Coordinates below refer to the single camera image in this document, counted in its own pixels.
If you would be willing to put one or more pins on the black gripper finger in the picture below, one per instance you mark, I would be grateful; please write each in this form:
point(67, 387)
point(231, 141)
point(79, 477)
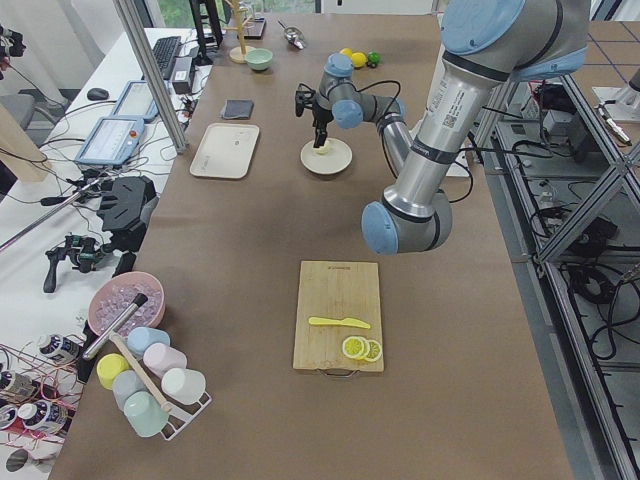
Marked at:
point(320, 137)

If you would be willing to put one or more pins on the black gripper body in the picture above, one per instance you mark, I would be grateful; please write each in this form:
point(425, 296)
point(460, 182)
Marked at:
point(320, 115)

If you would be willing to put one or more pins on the white bun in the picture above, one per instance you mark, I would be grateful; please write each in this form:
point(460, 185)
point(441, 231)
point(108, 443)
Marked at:
point(322, 150)

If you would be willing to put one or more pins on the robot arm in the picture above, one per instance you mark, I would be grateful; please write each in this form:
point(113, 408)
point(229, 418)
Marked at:
point(486, 43)

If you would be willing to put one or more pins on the cream rectangular tray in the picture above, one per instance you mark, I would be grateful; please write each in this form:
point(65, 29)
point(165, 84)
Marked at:
point(225, 151)

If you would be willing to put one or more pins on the cream round plate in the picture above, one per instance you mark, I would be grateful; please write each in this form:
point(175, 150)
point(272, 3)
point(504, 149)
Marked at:
point(334, 162)

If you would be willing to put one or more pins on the mint green bowl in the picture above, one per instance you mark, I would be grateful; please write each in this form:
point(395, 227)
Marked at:
point(259, 59)

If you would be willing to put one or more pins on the metal scoop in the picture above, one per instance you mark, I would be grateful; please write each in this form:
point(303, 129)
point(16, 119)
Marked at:
point(293, 35)

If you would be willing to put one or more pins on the yellow lemon upper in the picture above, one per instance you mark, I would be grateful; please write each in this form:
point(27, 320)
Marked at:
point(359, 59)

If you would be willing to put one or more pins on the grey folded cloth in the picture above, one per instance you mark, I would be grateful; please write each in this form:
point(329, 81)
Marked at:
point(237, 109)

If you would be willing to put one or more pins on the wooden mug tree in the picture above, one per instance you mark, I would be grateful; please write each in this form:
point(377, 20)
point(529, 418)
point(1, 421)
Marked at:
point(236, 28)

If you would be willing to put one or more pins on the green toy vegetable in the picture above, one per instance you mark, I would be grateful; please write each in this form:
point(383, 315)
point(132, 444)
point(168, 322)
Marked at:
point(373, 59)

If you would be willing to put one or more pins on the black keyboard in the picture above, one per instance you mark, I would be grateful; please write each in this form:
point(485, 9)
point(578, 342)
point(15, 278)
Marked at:
point(165, 52)

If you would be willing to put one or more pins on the bamboo cutting board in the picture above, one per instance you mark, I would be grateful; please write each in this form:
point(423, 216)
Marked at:
point(335, 289)

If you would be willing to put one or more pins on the teach pendant far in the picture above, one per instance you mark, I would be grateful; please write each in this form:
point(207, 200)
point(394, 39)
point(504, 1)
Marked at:
point(136, 100)

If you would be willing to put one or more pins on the teach pendant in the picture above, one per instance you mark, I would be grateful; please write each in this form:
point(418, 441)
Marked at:
point(111, 142)
point(136, 100)

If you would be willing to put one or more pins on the teach pendant near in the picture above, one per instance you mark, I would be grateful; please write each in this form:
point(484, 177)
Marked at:
point(111, 142)

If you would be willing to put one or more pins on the yellow plastic knife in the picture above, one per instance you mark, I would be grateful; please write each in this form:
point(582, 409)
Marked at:
point(349, 322)

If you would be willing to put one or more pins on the black computer mouse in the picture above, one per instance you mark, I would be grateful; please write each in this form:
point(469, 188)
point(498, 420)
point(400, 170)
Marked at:
point(97, 94)

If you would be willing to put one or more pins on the lemon slice front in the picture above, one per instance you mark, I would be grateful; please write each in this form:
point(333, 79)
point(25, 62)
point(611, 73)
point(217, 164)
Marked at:
point(355, 347)

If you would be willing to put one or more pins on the lemon slice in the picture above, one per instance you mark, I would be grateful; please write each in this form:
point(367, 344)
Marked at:
point(355, 347)
point(374, 352)

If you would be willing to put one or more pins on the lemon slice back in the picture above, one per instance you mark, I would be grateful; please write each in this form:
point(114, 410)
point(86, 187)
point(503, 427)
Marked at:
point(374, 352)

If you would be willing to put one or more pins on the metal muddler tool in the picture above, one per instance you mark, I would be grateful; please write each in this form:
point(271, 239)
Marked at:
point(91, 351)

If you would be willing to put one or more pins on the pink bowl with ice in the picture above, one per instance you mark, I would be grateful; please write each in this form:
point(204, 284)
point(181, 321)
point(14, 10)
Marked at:
point(118, 294)

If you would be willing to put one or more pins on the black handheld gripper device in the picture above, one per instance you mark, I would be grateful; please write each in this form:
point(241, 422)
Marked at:
point(84, 252)

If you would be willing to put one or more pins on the blue cup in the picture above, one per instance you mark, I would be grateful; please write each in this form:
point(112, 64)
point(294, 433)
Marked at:
point(141, 338)

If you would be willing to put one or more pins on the pink cup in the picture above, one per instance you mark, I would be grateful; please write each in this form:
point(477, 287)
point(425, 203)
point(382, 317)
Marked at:
point(159, 358)

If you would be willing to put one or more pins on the white cup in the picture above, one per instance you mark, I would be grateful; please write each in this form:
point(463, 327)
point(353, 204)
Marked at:
point(184, 385)

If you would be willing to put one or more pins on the yellow cup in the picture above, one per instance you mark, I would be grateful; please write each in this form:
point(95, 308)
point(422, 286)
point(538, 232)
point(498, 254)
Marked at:
point(109, 367)

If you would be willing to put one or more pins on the white cup rack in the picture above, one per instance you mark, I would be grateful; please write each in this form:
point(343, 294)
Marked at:
point(181, 416)

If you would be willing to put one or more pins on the grey cup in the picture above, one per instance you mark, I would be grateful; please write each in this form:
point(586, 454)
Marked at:
point(125, 385)

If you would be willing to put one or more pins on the mint cup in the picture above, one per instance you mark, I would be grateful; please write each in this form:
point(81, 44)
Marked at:
point(145, 414)

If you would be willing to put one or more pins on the aluminium frame post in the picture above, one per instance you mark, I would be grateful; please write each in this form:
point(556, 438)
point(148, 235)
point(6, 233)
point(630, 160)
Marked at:
point(136, 34)

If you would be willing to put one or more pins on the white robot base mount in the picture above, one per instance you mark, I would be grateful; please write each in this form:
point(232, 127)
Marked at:
point(458, 165)

